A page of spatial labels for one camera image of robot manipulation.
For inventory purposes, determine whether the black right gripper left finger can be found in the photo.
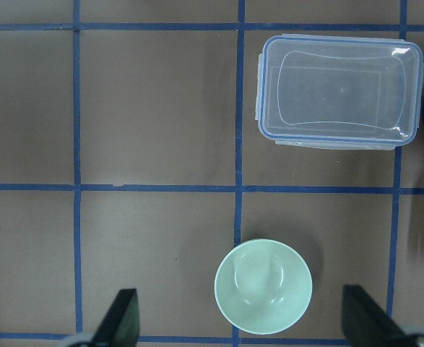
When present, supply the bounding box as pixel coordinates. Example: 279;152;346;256
90;288;139;347

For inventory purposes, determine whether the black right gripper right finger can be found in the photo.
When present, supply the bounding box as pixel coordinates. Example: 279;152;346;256
342;285;409;347

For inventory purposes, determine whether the light green bowl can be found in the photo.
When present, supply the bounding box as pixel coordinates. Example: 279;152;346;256
214;239;313;335

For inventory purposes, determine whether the clear plastic lidded container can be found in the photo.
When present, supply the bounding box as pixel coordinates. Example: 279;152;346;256
255;34;424;150

